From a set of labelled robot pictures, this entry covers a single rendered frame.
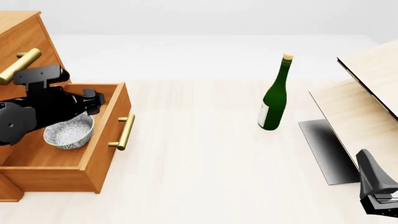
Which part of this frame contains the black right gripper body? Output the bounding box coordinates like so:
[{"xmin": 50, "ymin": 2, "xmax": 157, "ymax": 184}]
[{"xmin": 359, "ymin": 190, "xmax": 398, "ymax": 218}]

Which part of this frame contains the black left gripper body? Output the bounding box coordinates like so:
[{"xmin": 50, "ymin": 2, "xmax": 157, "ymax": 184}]
[{"xmin": 81, "ymin": 88, "xmax": 106, "ymax": 116}]

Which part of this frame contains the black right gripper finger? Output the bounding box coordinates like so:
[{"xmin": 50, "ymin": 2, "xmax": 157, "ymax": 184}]
[{"xmin": 355, "ymin": 149, "xmax": 398, "ymax": 200}]

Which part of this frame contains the patterned black white bowl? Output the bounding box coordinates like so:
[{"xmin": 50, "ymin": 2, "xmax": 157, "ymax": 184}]
[{"xmin": 43, "ymin": 113, "xmax": 95, "ymax": 151}]

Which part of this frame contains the open wooden drawer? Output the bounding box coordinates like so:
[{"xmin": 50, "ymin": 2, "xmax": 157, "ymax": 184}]
[{"xmin": 0, "ymin": 81, "xmax": 132, "ymax": 195}]

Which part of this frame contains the wooden cabinet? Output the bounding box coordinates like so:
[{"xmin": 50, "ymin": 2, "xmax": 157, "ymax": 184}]
[{"xmin": 0, "ymin": 11, "xmax": 73, "ymax": 203}]

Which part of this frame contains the pale wooden rack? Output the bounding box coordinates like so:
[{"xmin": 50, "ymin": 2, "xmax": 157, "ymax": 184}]
[{"xmin": 308, "ymin": 39, "xmax": 398, "ymax": 169}]

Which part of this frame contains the green wine bottle with cork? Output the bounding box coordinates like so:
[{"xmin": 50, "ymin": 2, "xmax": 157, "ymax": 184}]
[{"xmin": 257, "ymin": 52, "xmax": 295, "ymax": 131}]

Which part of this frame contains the brass drawer handle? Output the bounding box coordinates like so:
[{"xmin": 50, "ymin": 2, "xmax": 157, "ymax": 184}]
[
  {"xmin": 0, "ymin": 47, "xmax": 43, "ymax": 86},
  {"xmin": 108, "ymin": 113, "xmax": 136, "ymax": 151}
]

